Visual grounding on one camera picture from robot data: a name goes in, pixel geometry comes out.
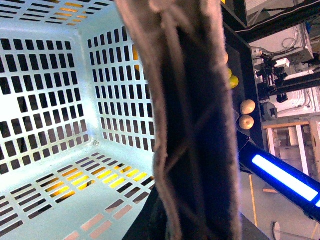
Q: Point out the robot arm with blue light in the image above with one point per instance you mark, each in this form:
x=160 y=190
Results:
x=297 y=187

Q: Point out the brown basket handle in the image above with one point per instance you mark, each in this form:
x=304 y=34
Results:
x=181 y=44

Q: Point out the light teal plastic basket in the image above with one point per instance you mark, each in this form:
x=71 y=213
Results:
x=77 y=132

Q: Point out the wooden crate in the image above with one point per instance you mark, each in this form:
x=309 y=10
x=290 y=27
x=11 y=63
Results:
x=297 y=144

